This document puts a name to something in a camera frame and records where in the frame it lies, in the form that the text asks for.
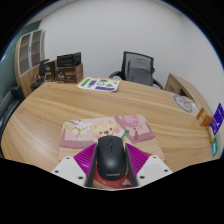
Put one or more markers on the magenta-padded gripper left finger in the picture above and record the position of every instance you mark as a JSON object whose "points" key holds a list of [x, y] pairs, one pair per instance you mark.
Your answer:
{"points": [[68, 166]]}

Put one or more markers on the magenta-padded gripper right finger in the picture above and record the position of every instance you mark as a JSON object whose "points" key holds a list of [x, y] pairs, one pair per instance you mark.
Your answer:
{"points": [[153, 166]]}

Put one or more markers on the black computer mouse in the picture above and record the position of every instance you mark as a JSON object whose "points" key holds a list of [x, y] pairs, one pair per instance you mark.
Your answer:
{"points": [[111, 159]]}

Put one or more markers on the dog print mouse pad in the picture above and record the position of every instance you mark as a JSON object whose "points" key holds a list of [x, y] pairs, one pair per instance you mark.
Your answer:
{"points": [[86, 131]]}

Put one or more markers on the small blue package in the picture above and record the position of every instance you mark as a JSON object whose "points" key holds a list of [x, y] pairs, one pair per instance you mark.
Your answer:
{"points": [[213, 150]]}

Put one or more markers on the green package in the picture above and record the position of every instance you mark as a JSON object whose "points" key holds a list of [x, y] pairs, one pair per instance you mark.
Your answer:
{"points": [[216, 140]]}

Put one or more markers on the orange-brown cardboard box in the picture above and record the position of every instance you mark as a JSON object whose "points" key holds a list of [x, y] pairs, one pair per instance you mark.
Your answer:
{"points": [[204, 117]]}

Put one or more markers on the purple retail package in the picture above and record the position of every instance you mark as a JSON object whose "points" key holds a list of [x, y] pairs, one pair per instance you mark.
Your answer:
{"points": [[218, 119]]}

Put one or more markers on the dark grey seat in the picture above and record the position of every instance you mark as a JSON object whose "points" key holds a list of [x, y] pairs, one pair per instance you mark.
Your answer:
{"points": [[10, 103]]}

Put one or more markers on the wooden side desk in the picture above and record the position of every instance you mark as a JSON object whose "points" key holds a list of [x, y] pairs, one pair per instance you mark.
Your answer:
{"points": [[181, 85]]}

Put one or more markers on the green and purple leaflet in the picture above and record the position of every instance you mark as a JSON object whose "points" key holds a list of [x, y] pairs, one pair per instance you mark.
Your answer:
{"points": [[99, 84]]}

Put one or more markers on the brown cardboard box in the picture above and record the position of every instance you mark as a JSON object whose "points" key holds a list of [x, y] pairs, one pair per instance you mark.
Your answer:
{"points": [[70, 74]]}

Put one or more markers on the black mesh office chair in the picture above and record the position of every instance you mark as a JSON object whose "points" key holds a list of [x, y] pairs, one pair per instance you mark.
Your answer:
{"points": [[139, 70]]}

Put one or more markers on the small dark box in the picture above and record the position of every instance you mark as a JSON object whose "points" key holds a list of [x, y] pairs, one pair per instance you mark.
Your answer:
{"points": [[50, 70]]}

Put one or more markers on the black box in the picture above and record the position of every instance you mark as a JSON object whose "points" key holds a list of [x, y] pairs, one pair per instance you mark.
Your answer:
{"points": [[68, 60]]}

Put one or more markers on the wooden cabinet with glass doors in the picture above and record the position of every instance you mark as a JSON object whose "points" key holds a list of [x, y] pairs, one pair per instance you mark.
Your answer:
{"points": [[28, 56]]}

